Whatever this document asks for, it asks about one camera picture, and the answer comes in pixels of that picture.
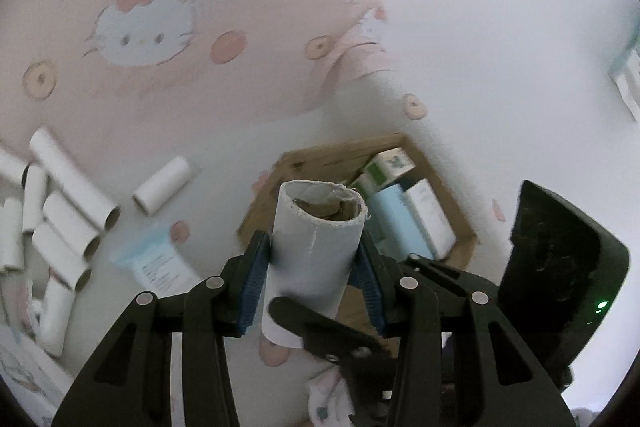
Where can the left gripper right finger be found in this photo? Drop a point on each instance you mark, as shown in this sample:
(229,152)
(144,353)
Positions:
(459,362)

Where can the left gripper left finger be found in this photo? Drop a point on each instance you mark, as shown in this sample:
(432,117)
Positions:
(126,381)

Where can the light blue tissue pack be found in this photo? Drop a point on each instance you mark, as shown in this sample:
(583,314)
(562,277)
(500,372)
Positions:
(155,263)

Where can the white cardboard tube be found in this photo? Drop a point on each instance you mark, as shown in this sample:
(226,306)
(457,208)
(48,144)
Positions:
(35,193)
(315,234)
(101,210)
(154,192)
(12,249)
(71,269)
(57,306)
(74,229)

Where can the white flat box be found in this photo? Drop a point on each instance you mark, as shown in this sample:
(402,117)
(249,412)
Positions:
(431,218)

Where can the light blue box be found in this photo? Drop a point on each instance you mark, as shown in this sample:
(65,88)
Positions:
(395,225)

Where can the white printed small box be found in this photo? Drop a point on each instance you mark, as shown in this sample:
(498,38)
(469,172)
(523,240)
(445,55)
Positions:
(387,167)

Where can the brown cardboard box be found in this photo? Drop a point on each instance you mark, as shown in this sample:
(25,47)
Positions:
(361,163)

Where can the pink Hello Kitty bedsheet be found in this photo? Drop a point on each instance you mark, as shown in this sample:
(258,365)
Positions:
(127,85)

